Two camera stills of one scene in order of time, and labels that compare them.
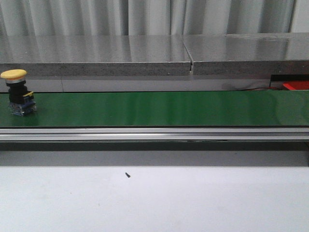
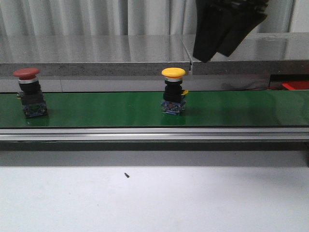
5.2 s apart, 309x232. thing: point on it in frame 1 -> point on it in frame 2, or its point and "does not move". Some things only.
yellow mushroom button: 21,101 -> 174,102
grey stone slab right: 260,54 does not move
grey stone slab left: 95,55 does not move
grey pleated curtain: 139,18 does not move
